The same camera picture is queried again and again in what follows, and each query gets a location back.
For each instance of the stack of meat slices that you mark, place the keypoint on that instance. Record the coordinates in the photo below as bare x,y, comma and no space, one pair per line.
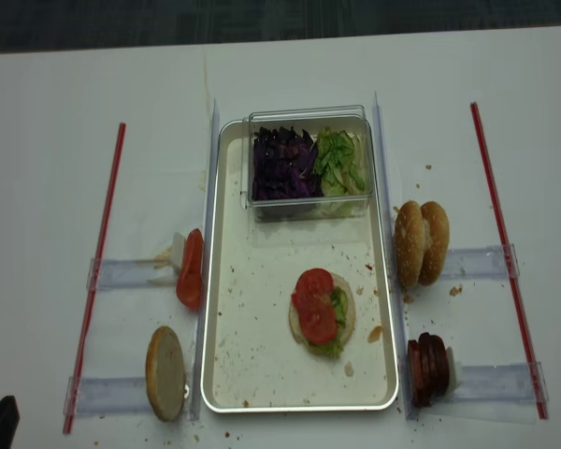
429,369

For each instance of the tomato slices on bun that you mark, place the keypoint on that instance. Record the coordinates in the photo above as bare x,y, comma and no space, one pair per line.
312,301

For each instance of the green lettuce pieces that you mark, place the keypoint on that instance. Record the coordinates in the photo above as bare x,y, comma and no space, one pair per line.
340,163

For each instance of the left standing tomato slices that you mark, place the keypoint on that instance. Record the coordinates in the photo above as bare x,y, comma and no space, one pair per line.
189,284

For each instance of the lettuce under tomato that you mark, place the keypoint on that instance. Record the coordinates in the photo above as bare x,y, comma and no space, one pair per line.
334,347

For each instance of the shredded purple cabbage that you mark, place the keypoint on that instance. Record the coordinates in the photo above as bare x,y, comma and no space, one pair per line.
283,163

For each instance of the clear plastic salad container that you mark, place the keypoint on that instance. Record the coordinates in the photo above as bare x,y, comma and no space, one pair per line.
351,119

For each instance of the bottom bun on tray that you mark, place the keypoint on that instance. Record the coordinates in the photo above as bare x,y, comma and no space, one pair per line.
293,316

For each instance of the white pusher block left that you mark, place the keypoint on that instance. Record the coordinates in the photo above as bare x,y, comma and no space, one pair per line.
177,251

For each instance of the white pusher block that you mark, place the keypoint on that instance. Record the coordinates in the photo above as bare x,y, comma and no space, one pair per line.
177,251
452,369

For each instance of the right sesame bun left half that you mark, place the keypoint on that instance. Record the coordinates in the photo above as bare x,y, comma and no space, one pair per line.
410,242

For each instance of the sesame bun half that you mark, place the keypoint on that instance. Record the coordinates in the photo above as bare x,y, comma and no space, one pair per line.
437,238
410,242

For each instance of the white rectangular metal tray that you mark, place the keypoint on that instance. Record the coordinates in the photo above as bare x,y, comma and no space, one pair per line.
251,360

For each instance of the left upper clear cross holder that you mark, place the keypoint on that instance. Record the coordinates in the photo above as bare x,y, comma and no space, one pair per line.
108,274

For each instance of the clear cross holder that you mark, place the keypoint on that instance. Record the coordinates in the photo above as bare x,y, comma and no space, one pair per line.
515,383
102,396
493,262
108,274

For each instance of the left standing bun half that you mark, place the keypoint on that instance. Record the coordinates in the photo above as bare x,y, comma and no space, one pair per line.
165,374

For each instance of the right upper clear cross holder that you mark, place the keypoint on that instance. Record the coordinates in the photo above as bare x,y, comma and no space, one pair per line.
493,262

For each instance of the white pusher block right lower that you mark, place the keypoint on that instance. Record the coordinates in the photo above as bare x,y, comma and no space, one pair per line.
452,369

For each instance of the left lower clear cross holder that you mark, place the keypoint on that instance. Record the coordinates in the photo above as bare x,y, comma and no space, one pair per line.
102,396

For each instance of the right lower clear cross holder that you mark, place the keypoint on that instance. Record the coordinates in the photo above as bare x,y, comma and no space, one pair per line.
515,383

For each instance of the black left robot part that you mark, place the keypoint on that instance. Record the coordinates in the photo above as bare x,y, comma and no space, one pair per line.
9,420

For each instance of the left clear long rail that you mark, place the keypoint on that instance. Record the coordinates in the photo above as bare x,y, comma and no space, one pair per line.
200,331

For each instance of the left red rail strip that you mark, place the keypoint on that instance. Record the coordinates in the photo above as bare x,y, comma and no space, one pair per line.
73,388

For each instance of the red rail strip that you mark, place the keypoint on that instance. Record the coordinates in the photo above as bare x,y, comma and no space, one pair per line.
533,364
73,388

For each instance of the right red rail strip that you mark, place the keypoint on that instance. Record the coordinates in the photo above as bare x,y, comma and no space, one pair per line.
533,364

